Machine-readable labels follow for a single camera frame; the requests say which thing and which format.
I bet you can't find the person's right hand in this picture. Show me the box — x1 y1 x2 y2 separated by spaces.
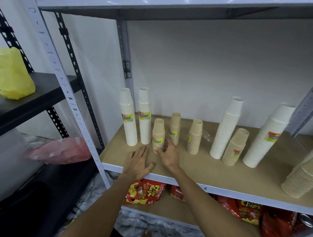
155 138 182 173

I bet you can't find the pink plastic bag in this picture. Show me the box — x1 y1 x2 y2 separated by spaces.
26 137 92 165

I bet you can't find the wide wrapped brown cup stack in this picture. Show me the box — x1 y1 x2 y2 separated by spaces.
222 128 250 167

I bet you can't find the dark red snack bag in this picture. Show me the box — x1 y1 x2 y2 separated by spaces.
259 208 313 237

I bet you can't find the red snack bag yellow print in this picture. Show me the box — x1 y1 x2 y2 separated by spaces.
215 195 264 226

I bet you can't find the grey metal shelving rack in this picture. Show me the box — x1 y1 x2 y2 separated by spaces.
24 0 313 231

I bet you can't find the person's left forearm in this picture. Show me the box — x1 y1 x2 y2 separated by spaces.
59 172 139 237

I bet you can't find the cream paper cup stack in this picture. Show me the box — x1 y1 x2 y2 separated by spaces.
281 148 313 198

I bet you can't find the black metal shelving rack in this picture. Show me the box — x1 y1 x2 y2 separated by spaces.
0 7 106 237

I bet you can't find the tall wrapped white cup stack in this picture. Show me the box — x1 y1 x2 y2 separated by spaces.
119 88 138 146
138 87 152 145

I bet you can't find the person's right forearm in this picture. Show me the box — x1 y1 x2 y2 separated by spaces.
169 166 261 237

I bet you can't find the small red snack bag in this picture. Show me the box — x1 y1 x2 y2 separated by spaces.
170 185 188 202

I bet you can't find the tall unlabelled white cup stack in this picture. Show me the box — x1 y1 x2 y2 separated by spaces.
209 96 244 160

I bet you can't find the short brown cup stack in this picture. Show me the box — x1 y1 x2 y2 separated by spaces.
187 119 203 155
152 118 166 154
168 112 181 146

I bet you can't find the shiny silver packet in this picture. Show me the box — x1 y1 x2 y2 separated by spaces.
298 213 313 228

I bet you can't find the wide wrapped white cup stack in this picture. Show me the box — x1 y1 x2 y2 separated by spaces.
242 102 296 168

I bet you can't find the yellow plastic bag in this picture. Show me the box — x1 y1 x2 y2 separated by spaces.
0 47 36 100

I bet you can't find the person's left hand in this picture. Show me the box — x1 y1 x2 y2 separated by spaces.
123 146 156 180

